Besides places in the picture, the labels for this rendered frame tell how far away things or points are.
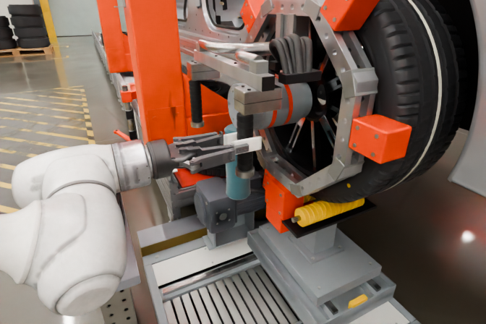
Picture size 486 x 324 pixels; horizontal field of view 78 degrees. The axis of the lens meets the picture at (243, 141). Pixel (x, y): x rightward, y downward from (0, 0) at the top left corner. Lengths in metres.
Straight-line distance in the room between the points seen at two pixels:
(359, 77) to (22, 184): 0.63
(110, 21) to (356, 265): 2.67
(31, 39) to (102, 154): 8.47
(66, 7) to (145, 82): 12.48
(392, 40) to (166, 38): 0.76
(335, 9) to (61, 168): 0.59
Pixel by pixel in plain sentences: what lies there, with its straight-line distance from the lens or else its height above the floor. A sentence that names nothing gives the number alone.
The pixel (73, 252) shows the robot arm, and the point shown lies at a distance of 0.43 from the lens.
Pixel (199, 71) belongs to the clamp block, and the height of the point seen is 0.93.
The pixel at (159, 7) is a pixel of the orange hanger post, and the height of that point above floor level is 1.09.
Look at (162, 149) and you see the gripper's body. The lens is 0.58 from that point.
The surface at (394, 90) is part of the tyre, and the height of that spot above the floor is 0.94.
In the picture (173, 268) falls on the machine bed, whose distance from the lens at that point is 1.43.
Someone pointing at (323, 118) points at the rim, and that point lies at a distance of 0.92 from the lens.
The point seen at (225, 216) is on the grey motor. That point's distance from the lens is 1.28.
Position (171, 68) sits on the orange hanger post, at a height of 0.89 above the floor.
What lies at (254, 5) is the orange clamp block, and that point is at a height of 1.10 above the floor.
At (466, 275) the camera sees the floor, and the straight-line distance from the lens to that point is 1.79.
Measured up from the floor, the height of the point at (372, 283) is 0.18.
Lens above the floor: 1.11
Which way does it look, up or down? 24 degrees down
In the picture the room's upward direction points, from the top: straight up
